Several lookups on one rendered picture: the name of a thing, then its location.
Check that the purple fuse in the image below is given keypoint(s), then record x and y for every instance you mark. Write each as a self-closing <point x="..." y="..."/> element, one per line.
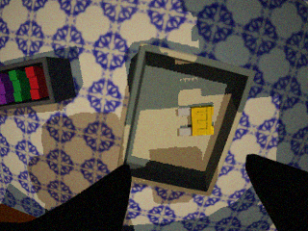
<point x="6" y="89"/>

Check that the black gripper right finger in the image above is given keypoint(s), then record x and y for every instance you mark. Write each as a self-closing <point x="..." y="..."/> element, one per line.
<point x="283" y="191"/>

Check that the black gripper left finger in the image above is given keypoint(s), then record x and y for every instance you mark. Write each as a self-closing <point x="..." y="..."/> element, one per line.
<point x="101" y="207"/>

